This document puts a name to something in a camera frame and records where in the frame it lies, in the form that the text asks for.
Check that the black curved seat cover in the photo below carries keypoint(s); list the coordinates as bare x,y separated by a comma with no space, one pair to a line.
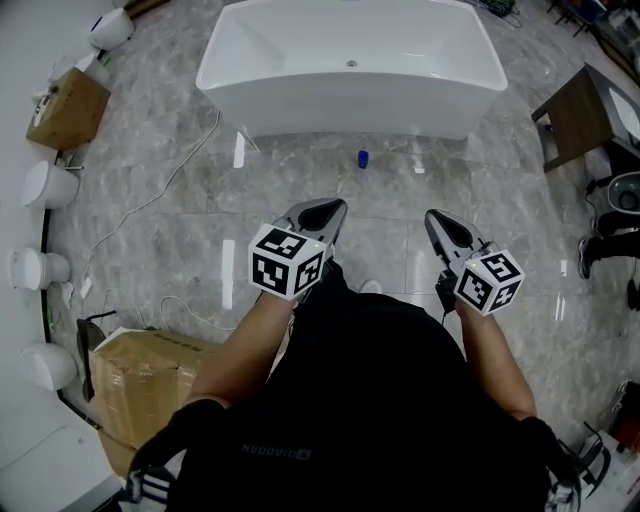
86,350

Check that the white low platform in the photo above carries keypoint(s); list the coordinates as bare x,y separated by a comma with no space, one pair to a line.
40,470

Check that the person's black clothing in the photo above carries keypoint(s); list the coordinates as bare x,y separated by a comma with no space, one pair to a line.
370,390

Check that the black side cabinet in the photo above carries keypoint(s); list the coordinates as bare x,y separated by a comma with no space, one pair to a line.
625,155

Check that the blue chair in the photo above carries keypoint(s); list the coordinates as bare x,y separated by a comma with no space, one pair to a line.
575,10

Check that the brown cardboard box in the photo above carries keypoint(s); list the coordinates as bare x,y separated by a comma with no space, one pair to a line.
70,115

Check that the person's white shoe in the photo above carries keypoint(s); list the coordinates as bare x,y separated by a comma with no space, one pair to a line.
371,287

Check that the person's right forearm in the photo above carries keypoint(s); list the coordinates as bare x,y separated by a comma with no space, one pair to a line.
495,365

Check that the white bathtub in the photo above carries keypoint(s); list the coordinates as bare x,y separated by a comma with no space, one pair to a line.
350,110

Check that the grey round basin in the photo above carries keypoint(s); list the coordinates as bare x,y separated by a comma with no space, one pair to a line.
625,195

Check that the large taped cardboard box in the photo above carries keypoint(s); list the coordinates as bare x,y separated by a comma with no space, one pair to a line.
145,390

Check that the white power adapter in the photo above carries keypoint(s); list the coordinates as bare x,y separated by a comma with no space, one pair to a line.
86,286

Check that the printed cardboard box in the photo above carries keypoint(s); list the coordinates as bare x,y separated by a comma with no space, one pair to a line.
120,455

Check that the red and black box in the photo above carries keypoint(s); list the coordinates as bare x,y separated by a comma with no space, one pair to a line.
630,425

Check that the person's left forearm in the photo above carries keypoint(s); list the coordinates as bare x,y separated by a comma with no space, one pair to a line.
240,350

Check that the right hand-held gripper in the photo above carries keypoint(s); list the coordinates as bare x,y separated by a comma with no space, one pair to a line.
490,280

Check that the black curved faucet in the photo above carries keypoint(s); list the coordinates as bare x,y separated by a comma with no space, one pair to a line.
605,455

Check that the white wall-hung toilet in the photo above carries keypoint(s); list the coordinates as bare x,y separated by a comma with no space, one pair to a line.
35,267
50,367
50,185

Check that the white cylindrical bin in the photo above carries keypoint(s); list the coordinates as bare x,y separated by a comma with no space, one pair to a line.
112,27

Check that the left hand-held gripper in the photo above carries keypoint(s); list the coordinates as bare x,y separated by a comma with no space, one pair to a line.
280,260

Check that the white ceramic fixture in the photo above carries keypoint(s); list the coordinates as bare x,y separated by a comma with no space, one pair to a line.
615,480

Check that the blue bottle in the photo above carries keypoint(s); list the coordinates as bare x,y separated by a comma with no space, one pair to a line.
363,160

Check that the wooden vanity cabinet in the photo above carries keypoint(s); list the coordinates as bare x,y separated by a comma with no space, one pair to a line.
570,115

